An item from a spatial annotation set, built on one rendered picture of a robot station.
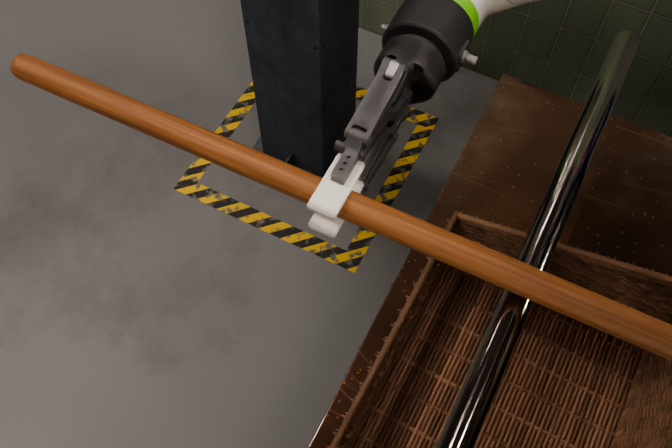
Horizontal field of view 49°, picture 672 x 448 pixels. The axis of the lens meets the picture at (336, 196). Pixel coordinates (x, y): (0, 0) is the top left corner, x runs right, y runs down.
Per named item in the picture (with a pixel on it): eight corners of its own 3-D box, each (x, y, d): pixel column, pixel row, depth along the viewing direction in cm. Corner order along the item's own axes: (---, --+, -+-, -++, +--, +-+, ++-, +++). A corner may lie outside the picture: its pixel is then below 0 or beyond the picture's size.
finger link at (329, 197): (365, 166, 73) (365, 162, 72) (334, 221, 70) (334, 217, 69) (338, 155, 74) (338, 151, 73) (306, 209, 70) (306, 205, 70)
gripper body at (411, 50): (452, 42, 78) (418, 104, 74) (442, 93, 85) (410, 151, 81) (388, 19, 80) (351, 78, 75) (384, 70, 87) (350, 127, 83)
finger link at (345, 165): (366, 147, 73) (367, 130, 71) (344, 185, 71) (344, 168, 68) (352, 142, 74) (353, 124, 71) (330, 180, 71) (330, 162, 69)
